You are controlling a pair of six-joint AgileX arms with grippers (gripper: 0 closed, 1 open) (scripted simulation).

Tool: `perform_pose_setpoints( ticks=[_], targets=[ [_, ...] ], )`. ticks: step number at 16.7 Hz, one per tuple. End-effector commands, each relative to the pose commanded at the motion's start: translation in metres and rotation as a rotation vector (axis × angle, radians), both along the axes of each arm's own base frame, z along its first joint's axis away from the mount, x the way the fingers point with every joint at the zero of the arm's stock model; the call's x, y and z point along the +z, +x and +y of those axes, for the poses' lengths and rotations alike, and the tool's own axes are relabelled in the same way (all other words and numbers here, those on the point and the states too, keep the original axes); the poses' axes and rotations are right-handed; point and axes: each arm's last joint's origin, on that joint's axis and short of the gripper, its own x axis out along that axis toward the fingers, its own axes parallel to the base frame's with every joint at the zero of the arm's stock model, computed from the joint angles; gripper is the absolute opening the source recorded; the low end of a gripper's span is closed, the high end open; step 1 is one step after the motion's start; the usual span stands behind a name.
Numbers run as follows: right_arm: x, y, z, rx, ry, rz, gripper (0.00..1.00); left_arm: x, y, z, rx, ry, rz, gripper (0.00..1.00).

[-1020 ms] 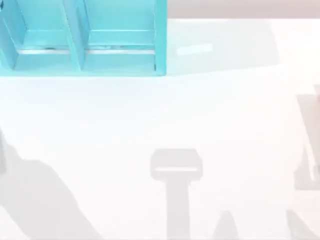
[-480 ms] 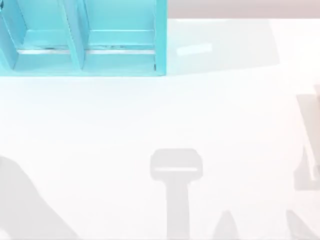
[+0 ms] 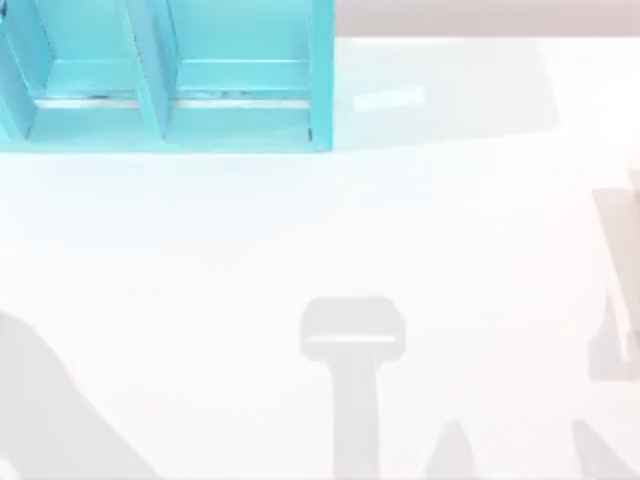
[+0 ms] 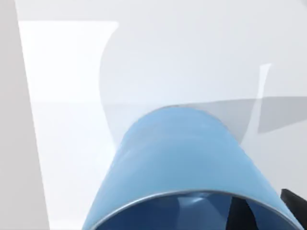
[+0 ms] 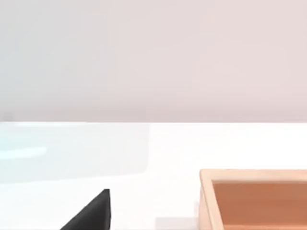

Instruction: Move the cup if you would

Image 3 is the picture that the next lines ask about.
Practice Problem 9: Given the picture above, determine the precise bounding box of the light blue rack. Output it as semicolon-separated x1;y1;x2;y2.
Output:
0;0;335;154

